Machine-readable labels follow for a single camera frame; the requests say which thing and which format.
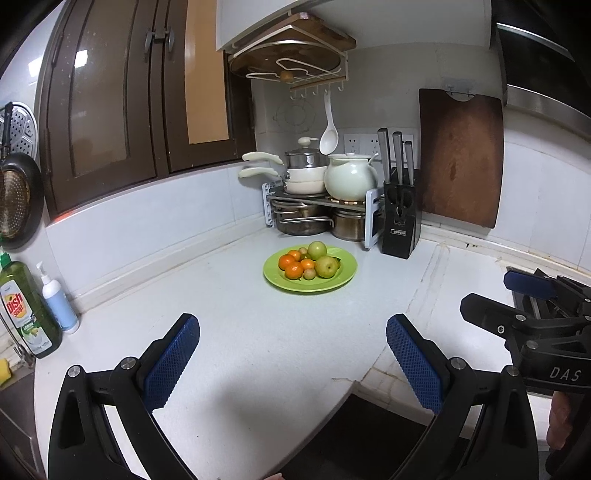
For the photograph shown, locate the round wooden board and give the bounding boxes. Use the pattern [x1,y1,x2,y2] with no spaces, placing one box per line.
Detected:
[231,39,345,84]

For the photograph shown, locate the cutting board wall hook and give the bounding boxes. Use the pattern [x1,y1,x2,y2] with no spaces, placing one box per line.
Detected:
[444,78,476,100]

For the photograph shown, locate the steel faucet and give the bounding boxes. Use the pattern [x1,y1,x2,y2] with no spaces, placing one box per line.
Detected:
[11,344,37,370]

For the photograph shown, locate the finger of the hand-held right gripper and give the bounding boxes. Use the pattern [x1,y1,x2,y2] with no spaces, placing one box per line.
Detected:
[460,293,591,358]
[503,271,591,315]

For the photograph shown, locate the steel pot with lid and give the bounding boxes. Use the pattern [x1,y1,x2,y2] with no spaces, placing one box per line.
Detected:
[284,137,320,169]

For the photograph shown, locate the grey pot rack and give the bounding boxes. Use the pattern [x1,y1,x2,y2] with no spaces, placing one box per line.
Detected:
[263,182,385,250]

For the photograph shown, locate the white pump bottle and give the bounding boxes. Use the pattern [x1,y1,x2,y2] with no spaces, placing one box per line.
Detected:
[36,261,80,334]

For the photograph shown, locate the range hood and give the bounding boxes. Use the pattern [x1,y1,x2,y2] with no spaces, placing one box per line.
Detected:
[490,0,591,125]

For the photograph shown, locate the green plate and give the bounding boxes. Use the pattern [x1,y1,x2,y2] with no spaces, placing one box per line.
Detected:
[263,246,358,294]

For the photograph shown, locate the black knife block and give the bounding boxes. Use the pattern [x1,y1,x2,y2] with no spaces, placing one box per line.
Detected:
[380,168,422,259]

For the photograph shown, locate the black frying pan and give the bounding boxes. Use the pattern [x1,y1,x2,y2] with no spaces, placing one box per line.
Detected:
[0,150,45,251]

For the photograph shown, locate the green dish soap bottle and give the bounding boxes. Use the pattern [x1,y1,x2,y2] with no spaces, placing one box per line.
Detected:
[0,251,63,360]

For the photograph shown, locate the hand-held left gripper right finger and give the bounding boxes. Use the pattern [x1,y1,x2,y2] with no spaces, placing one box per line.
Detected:
[385,314,539,480]

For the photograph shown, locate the wide steel pot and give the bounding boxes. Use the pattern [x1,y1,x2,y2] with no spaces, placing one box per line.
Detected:
[273,203,334,236]

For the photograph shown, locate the white spoon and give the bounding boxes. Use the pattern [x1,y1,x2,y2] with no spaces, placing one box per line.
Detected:
[318,90,340,156]

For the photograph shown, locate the brown wooden cutting board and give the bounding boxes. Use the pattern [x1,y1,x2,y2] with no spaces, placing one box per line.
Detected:
[419,88,504,229]

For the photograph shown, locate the brown wall cabinet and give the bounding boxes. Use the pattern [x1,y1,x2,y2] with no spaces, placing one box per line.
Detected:
[39,0,254,227]

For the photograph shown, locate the small steel pot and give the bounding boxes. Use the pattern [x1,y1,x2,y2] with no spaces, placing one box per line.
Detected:
[331,209,368,242]

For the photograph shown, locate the white pan with handle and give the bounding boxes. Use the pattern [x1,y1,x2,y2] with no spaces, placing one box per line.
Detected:
[242,151,328,182]
[238,167,327,195]

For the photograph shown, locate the mesh strainer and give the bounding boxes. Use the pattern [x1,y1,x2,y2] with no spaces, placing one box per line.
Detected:
[0,168,33,238]

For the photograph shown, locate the perforated steel steamer plate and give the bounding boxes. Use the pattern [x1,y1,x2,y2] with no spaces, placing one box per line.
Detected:
[0,102,38,155]

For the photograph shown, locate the white wall cabinet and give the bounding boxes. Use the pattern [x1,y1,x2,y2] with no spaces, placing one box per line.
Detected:
[216,0,492,54]

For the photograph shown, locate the person's right hand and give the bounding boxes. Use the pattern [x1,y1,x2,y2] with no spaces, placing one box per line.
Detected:
[547,394,574,449]

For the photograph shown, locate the steel sink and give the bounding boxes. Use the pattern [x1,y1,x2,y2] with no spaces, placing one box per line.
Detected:
[0,369,47,462]

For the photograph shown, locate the black scissors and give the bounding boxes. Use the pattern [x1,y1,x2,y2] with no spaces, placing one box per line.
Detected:
[390,189,414,217]

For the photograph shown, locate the wooden hanging rack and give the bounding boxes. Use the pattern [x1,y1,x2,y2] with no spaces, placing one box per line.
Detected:
[226,13,357,90]

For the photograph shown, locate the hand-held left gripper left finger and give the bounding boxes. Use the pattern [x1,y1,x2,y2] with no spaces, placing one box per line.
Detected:
[47,313,201,480]

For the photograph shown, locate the white ceramic pot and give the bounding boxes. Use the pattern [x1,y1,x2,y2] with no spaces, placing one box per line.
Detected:
[324,154,380,202]

